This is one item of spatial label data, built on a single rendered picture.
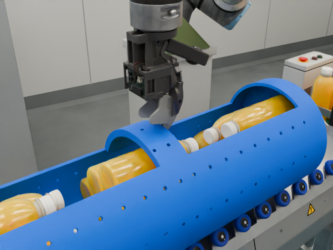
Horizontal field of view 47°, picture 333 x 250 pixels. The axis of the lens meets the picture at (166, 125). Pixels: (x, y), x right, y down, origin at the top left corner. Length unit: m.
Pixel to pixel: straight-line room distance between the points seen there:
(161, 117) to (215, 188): 0.17
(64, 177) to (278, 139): 0.47
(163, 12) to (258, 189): 0.43
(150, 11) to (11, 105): 1.81
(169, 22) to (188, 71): 1.07
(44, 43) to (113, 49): 0.67
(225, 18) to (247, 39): 3.11
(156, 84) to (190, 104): 1.10
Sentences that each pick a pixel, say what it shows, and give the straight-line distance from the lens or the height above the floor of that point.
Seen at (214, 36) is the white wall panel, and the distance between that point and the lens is 4.46.
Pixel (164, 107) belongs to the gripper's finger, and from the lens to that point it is 0.71.
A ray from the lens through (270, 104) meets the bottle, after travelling 0.97.
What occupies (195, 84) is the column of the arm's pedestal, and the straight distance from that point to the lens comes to 1.74.
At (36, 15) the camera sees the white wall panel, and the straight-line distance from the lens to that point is 3.57.
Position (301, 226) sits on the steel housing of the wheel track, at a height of 0.85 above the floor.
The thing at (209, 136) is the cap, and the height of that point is 1.12.
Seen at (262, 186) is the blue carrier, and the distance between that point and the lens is 0.85.
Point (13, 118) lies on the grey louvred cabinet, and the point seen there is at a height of 0.57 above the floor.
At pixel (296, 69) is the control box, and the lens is 1.59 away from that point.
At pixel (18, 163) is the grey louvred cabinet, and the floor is 0.26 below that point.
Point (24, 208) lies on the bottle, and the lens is 0.66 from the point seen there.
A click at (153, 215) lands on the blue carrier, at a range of 0.66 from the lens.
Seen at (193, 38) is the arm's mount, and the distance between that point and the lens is 1.64.
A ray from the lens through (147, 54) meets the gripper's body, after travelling 0.66.
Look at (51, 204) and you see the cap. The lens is 0.68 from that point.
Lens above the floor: 1.60
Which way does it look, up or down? 29 degrees down
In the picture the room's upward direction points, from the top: straight up
